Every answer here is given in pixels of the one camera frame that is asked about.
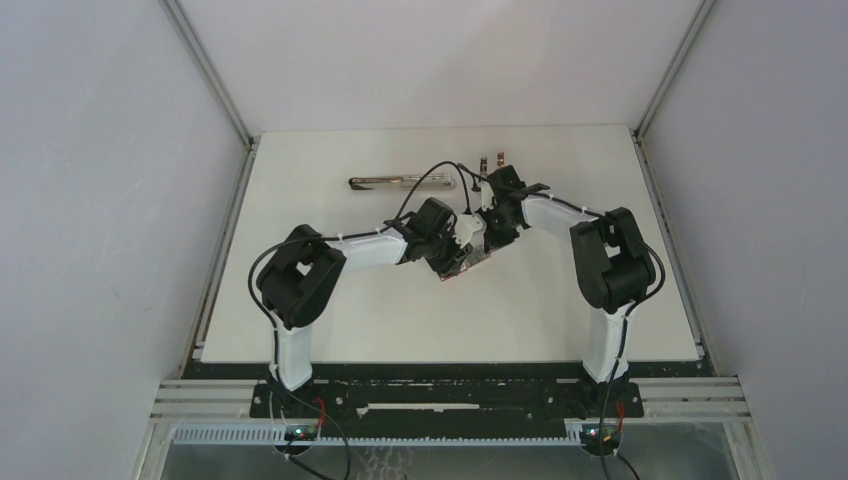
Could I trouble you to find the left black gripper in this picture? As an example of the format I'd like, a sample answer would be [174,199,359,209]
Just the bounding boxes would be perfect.
[423,223,473,280]

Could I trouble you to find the red white staple box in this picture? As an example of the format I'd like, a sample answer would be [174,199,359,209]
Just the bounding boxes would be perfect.
[440,249,490,281]

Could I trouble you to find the black and beige stapler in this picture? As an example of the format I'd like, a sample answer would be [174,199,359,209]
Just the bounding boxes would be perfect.
[347,173,457,191]

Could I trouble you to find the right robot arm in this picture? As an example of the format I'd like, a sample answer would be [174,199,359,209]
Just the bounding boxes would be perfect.
[475,166,665,416]

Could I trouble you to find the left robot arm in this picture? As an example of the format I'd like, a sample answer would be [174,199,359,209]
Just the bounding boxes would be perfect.
[247,198,485,417]

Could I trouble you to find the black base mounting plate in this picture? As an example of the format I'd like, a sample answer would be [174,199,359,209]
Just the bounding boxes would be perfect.
[182,360,713,442]

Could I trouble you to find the right green circuit board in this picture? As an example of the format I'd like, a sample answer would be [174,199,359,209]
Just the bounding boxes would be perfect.
[579,424,622,457]

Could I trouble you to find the green circuit board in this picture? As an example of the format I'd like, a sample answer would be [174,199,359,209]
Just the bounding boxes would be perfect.
[579,424,622,457]
[284,426,319,442]

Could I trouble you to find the left green circuit board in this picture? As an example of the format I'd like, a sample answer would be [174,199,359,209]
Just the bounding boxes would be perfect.
[284,426,319,442]

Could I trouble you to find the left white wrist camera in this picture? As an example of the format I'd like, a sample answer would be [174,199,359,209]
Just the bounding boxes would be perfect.
[453,214,487,248]

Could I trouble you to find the right black camera cable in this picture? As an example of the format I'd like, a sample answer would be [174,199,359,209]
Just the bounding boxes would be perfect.
[457,165,666,480]

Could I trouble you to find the right corner frame post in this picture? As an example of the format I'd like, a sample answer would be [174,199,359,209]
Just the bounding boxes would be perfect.
[632,0,720,144]

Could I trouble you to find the corner frame post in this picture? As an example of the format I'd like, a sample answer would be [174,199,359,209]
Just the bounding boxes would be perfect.
[160,0,256,183]
[632,0,720,144]

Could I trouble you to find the left corner frame post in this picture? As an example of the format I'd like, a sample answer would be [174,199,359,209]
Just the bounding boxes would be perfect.
[160,0,256,183]

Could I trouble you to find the white slotted cable duct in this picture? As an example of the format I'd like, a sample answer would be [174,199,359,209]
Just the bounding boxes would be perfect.
[171,421,590,447]

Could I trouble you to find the aluminium frame rail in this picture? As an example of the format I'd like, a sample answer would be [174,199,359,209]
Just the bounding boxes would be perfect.
[151,377,752,423]

